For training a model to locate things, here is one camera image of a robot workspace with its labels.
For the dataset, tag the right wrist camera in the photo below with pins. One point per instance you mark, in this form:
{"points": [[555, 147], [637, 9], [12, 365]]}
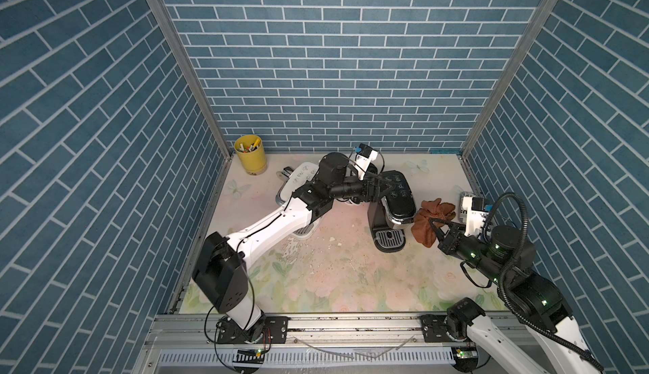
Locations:
{"points": [[476, 216]]}

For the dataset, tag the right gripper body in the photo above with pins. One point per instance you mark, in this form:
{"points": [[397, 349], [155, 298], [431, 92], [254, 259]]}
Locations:
{"points": [[466, 248]]}

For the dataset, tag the metal corner post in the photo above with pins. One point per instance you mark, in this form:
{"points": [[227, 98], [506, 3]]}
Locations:
{"points": [[522, 48], [170, 34]]}

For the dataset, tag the white coffee machine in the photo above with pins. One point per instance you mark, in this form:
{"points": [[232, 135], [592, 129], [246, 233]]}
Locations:
{"points": [[291, 180]]}

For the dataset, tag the right metal corner post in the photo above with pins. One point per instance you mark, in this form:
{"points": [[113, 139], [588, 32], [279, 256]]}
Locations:
{"points": [[522, 48]]}

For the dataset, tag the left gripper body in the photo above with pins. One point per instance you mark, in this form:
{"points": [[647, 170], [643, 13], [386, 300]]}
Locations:
{"points": [[352, 189]]}

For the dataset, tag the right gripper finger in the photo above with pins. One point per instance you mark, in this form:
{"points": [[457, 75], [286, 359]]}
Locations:
{"points": [[439, 232], [438, 223]]}

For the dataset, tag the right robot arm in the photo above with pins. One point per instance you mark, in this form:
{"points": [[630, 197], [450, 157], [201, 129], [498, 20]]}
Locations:
{"points": [[505, 259]]}

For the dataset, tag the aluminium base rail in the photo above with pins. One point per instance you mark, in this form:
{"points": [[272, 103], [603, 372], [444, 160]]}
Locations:
{"points": [[409, 342]]}

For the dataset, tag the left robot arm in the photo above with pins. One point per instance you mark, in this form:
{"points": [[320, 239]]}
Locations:
{"points": [[221, 270]]}

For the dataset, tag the brown cloth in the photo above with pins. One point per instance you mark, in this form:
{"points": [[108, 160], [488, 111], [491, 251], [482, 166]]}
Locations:
{"points": [[422, 229]]}

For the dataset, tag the left metal corner post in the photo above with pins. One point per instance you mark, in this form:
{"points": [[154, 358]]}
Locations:
{"points": [[170, 34]]}

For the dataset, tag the yellow pen cup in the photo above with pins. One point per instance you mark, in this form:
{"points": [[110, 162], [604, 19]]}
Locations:
{"points": [[251, 153]]}

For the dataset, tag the black coffee machine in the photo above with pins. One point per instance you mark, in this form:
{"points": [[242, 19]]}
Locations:
{"points": [[388, 218]]}

